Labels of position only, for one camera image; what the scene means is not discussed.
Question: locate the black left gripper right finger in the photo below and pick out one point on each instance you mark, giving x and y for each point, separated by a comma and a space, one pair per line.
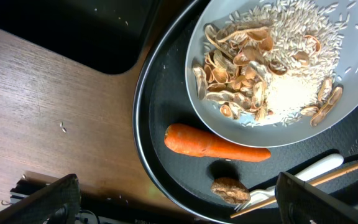
300, 202

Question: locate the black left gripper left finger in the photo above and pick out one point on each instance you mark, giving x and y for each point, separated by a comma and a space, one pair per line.
58, 202

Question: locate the wooden chopstick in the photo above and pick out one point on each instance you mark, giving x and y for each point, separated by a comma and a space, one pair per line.
320, 180

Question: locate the white plastic fork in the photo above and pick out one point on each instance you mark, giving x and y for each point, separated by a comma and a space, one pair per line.
320, 167

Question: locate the walnut shell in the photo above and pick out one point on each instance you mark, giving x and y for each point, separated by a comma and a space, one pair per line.
230, 190

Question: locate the orange carrot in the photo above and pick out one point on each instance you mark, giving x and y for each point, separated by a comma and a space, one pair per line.
184, 139

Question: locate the grey plate with food scraps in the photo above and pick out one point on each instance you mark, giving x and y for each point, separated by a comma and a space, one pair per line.
356, 62

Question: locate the pile of rice and shells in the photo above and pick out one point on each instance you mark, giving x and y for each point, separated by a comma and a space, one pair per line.
269, 62

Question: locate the round black serving tray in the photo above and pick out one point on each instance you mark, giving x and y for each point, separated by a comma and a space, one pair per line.
161, 100

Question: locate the black rectangular tray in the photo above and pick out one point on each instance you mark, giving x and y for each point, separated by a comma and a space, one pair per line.
106, 35

